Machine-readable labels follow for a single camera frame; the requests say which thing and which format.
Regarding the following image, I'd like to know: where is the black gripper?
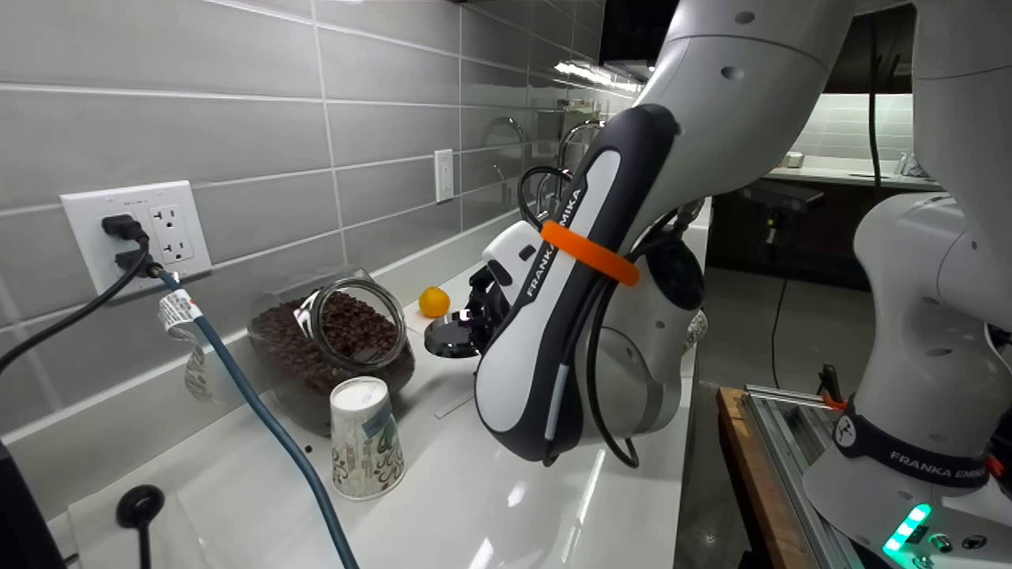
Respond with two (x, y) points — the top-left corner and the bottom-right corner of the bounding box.
(463, 261), (518, 356)

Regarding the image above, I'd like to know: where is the orange fruit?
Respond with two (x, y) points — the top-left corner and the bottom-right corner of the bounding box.
(415, 284), (454, 323)

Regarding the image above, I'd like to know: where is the white paper napkin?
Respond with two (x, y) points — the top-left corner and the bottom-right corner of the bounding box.
(403, 303), (460, 356)

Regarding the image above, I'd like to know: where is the glass jar with coffee beans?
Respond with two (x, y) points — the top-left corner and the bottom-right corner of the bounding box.
(247, 276), (418, 401)

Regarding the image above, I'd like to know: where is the patterned paper cup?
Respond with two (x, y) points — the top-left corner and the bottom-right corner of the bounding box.
(327, 374), (408, 499)

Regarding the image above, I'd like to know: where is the dark kitchen cabinet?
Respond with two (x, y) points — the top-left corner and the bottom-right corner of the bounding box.
(705, 170), (884, 298)

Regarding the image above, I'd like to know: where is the wooden table edge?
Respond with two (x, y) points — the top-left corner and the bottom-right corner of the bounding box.
(714, 386), (818, 569)

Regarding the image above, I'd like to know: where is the red tipped metal clamp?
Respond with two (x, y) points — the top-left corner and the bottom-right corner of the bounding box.
(740, 359), (852, 421)

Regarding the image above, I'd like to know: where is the black coffee grinder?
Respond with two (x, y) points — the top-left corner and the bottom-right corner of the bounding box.
(0, 441), (63, 569)

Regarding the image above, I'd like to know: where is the orange cable strap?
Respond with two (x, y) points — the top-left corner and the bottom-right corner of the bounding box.
(539, 218), (641, 288)

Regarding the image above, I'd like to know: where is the white empty wall outlet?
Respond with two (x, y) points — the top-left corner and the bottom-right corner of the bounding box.
(429, 145), (460, 204)

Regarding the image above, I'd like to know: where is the long thick power cable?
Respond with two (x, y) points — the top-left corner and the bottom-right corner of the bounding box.
(110, 245), (363, 569)

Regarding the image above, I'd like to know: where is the thin black hanging cable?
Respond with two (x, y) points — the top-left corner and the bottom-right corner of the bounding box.
(770, 276), (793, 391)

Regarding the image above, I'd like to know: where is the white wall outlet with plugs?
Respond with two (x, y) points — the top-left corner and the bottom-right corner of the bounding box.
(56, 178), (216, 301)

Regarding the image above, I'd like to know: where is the aluminium frame rail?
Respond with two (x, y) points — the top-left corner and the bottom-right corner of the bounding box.
(753, 391), (880, 569)

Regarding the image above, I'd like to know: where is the black round cable grommet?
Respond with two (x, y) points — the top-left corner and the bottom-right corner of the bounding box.
(115, 479), (168, 569)

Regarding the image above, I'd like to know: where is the black grinder power cable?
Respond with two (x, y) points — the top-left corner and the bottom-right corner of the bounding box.
(0, 211), (160, 374)

